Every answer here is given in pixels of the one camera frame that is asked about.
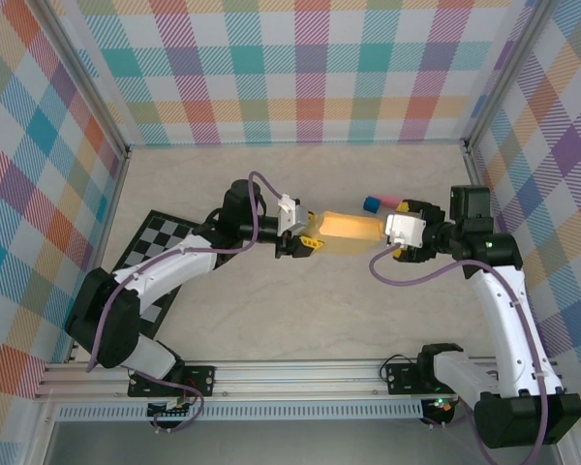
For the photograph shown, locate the orange paper box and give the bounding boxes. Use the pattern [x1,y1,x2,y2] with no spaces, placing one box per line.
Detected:
[314,210,393,256]

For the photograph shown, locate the black grey checkerboard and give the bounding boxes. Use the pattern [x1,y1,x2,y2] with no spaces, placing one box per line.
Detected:
[113,208,209,338]

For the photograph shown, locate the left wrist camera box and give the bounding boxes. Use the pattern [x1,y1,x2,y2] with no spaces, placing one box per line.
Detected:
[276,193,315,237]

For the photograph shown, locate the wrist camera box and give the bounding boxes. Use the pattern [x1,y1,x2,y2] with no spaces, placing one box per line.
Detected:
[276,193,315,237]
[384,212,427,249]

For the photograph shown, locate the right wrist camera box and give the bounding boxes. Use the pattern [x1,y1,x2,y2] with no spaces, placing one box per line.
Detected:
[384,212,427,249]

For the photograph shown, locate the aluminium side rail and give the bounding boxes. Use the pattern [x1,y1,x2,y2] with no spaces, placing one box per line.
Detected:
[463,143,534,359]

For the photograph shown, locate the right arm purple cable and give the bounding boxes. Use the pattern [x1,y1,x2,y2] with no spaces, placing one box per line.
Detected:
[370,241,551,465]

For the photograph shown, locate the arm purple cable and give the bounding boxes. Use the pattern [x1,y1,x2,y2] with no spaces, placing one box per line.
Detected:
[85,169,285,435]
[370,241,551,465]

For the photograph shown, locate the thin black cable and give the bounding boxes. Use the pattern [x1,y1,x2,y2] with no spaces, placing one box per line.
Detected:
[378,355,420,384]

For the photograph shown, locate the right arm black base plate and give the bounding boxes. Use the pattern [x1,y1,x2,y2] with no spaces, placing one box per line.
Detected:
[384,362,440,396]

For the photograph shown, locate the long aluminium mounting rail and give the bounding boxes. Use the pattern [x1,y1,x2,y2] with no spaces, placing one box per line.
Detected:
[33,357,570,401]

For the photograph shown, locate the aluminium frame post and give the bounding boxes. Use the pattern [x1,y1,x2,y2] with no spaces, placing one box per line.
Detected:
[33,0,132,161]
[462,0,558,151]

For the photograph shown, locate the slotted white cable duct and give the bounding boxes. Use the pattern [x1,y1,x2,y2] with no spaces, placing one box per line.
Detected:
[57,404,425,422]

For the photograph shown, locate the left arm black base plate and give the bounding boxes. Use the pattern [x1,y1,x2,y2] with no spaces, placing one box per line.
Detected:
[128,365,217,398]

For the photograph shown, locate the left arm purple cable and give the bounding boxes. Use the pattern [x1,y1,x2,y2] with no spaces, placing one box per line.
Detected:
[85,169,285,435]

